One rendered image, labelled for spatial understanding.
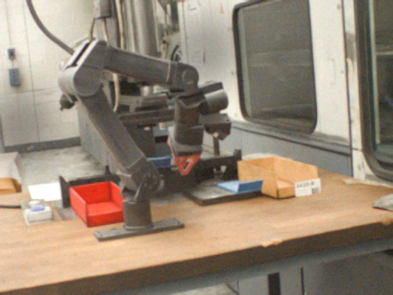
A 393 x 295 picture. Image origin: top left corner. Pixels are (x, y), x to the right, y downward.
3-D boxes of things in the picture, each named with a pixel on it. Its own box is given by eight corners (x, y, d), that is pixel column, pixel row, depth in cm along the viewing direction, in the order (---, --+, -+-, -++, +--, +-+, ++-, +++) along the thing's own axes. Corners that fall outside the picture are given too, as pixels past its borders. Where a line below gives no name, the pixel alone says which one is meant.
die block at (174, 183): (128, 200, 184) (125, 174, 183) (120, 194, 194) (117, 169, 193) (195, 190, 189) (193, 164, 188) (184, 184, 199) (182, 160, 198)
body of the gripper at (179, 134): (193, 130, 163) (195, 106, 159) (203, 155, 155) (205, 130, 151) (167, 133, 162) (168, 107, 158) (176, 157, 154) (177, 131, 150)
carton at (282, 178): (277, 203, 166) (275, 173, 165) (239, 187, 190) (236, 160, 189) (321, 195, 170) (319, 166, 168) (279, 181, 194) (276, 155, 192)
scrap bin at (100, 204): (87, 228, 157) (84, 203, 156) (71, 208, 181) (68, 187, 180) (135, 220, 160) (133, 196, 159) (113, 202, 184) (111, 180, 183)
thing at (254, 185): (239, 194, 168) (239, 183, 167) (216, 185, 183) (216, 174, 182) (264, 190, 170) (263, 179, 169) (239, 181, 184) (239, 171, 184)
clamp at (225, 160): (189, 186, 196) (186, 153, 194) (186, 184, 199) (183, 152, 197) (236, 179, 199) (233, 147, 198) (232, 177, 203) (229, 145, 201)
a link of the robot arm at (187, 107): (193, 111, 159) (195, 87, 154) (206, 124, 155) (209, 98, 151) (169, 119, 156) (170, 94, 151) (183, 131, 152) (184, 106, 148)
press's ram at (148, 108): (120, 138, 180) (109, 30, 176) (101, 131, 205) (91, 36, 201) (183, 130, 185) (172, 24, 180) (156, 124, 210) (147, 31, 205)
